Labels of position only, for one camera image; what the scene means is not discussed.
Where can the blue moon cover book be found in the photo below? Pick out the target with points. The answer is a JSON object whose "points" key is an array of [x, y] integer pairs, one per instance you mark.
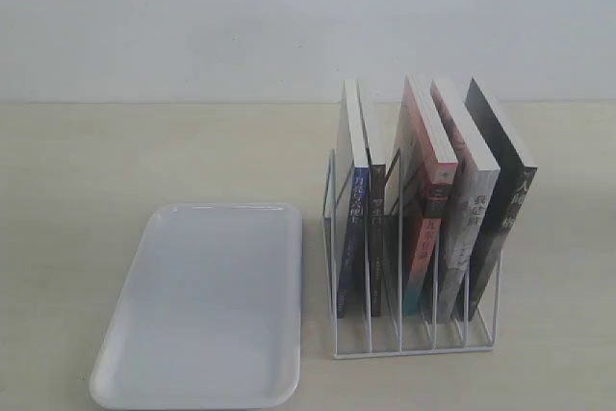
{"points": [[351, 186]]}

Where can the black grey cover book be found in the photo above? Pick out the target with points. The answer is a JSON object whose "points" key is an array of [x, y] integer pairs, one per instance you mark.
{"points": [[517, 170]]}

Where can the white plastic tray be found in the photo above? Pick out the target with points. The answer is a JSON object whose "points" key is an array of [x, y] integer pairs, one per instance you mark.
{"points": [[209, 315]]}

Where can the white wire book rack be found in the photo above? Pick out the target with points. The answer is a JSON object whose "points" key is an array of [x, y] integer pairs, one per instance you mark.
{"points": [[360, 336]]}

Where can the grey white spine book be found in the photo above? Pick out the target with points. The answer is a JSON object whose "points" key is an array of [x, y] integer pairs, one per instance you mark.
{"points": [[474, 181]]}

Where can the pink red spine book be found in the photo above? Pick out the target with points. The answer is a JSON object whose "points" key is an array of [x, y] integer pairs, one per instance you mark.
{"points": [[424, 166]]}

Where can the dark brown spine book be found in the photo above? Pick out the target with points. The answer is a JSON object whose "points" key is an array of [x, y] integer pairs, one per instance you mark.
{"points": [[378, 170]]}

